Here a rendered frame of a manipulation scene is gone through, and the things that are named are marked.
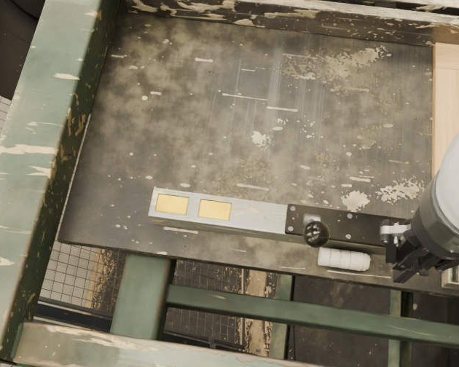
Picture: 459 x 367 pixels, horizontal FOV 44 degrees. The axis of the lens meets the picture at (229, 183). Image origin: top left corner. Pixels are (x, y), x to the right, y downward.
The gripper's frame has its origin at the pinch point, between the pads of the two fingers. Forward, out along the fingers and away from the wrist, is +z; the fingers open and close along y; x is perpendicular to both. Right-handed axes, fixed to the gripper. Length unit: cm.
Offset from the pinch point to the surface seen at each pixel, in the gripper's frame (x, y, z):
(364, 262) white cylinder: 3.5, -2.9, 12.7
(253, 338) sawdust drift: 24, -14, 263
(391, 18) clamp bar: 48.3, -1.3, 8.6
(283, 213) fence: 9.4, -16.6, 11.5
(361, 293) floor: 43, 33, 199
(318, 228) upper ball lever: 3.6, -12.0, -0.4
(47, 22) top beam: 37, -61, 5
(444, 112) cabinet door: 33.2, 9.9, 13.6
